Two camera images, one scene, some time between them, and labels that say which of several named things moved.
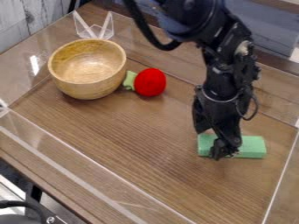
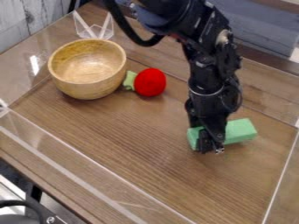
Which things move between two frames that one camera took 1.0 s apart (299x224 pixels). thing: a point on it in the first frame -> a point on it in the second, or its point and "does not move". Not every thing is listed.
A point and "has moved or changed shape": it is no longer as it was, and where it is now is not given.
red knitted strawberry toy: x=149 y=81 does not move
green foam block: x=253 y=148 has moved or changed shape
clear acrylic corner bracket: x=94 y=31 does not move
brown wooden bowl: x=89 y=67 does not move
